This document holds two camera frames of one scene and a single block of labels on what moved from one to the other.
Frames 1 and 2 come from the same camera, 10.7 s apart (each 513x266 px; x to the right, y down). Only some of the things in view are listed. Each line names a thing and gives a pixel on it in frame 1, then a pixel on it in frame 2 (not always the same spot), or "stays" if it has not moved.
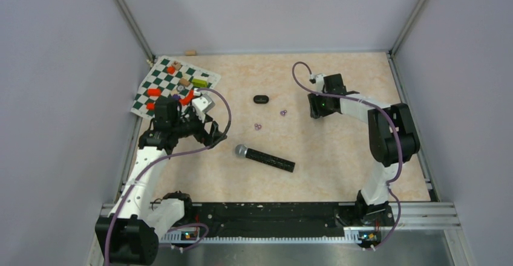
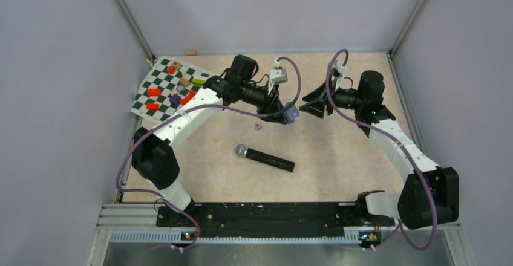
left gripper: [202, 136] to [273, 109]
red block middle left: [154, 92] stays
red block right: [190, 95] stays
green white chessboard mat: [168, 77] stays
